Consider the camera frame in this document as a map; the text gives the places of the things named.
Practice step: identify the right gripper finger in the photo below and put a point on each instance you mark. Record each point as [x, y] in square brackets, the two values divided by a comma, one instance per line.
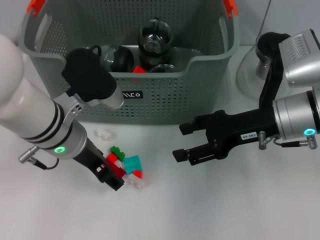
[188, 128]
[200, 156]

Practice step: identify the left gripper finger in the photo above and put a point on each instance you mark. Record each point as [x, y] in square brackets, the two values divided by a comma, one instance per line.
[102, 176]
[116, 183]

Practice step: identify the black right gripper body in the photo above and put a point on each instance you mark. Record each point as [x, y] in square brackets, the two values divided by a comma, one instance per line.
[240, 127]

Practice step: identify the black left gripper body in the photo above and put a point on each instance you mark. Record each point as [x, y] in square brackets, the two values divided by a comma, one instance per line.
[88, 157]

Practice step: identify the dark red toy brick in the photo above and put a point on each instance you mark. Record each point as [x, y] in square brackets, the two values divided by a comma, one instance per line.
[119, 172]

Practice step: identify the large bright red toy brick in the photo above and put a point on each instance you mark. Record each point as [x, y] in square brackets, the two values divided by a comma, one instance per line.
[139, 70]

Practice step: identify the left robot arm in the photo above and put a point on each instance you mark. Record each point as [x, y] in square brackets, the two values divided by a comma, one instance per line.
[25, 100]

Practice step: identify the grey-green perforated storage basket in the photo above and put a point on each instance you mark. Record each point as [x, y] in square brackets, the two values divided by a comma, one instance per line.
[175, 100]

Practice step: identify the white toy brick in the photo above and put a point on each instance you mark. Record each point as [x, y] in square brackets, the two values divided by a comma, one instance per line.
[136, 182]

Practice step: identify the small orange-red toy brick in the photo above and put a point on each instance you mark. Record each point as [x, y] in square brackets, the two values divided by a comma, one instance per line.
[138, 174]

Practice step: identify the teal square toy brick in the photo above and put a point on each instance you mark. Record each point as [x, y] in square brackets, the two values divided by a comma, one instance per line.
[133, 164]

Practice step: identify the translucent clear toy brick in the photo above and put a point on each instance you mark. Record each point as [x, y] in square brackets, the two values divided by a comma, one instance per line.
[102, 134]

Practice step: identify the dark green toy brick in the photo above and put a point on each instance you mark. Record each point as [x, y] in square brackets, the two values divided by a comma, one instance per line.
[117, 152]

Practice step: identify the glass pitcher with black lid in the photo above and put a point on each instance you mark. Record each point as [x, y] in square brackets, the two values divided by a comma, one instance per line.
[267, 45]

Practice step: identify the black clay teapot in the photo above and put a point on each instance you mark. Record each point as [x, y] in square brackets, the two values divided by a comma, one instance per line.
[96, 50]

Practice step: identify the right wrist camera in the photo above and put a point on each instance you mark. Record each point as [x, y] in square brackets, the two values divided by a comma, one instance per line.
[302, 60]

